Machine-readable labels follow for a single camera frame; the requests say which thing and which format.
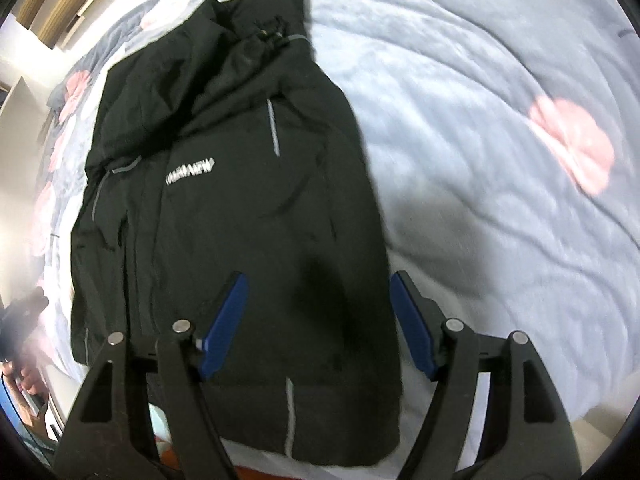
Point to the person's left hand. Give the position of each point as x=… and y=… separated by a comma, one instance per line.
x=27, y=380

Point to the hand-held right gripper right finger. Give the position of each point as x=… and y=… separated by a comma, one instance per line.
x=412, y=325

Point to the wooden slatted headboard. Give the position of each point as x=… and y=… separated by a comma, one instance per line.
x=55, y=0

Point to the grey floral blanket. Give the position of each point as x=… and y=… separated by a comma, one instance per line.
x=475, y=185

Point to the black hooded jacket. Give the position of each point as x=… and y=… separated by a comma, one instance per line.
x=250, y=210

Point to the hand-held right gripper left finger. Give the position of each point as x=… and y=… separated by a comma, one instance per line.
x=222, y=325

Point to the white bookshelf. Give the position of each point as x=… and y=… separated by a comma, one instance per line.
x=22, y=97

